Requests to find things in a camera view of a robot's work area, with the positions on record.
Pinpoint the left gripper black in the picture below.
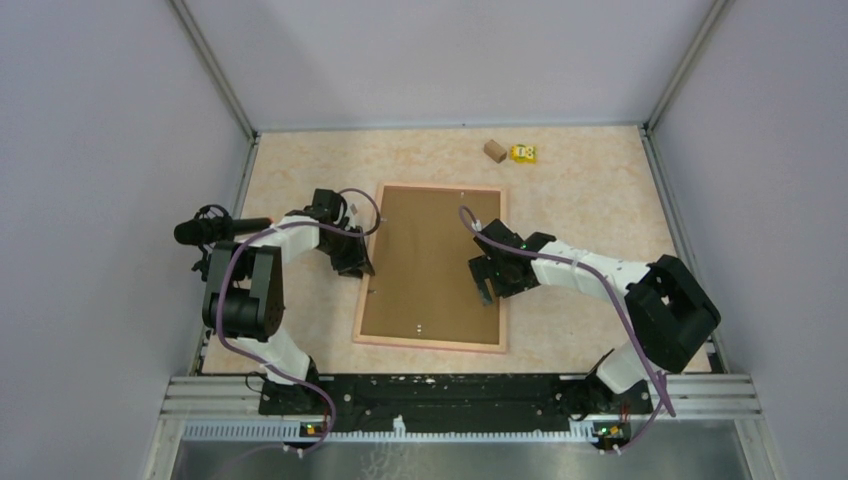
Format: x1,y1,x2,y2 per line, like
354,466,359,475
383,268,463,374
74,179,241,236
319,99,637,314
319,225,375,279

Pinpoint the wooden picture frame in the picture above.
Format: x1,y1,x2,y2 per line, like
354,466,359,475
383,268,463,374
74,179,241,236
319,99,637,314
351,182,510,355

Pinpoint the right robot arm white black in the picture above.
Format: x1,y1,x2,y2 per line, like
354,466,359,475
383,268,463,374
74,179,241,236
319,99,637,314
460,208,721,412

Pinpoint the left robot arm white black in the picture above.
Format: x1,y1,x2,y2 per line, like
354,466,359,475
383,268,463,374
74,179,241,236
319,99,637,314
202,189,382,414

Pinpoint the small wooden block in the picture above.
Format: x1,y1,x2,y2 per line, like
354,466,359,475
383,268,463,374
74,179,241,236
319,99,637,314
483,140,508,163

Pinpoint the yellow toy block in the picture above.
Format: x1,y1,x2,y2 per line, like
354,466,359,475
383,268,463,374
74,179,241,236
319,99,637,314
510,144,537,164

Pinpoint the black microphone orange tip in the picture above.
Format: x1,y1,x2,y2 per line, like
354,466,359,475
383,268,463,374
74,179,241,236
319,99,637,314
173,204,272,282

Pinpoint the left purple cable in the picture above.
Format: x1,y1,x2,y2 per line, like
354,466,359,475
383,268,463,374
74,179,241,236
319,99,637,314
215,188,384,457

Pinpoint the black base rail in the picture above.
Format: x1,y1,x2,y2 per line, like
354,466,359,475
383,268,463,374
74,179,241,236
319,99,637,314
258,373,653,433

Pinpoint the white cable duct strip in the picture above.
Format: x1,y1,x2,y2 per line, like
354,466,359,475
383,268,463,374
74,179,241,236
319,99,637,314
182,418,597,444

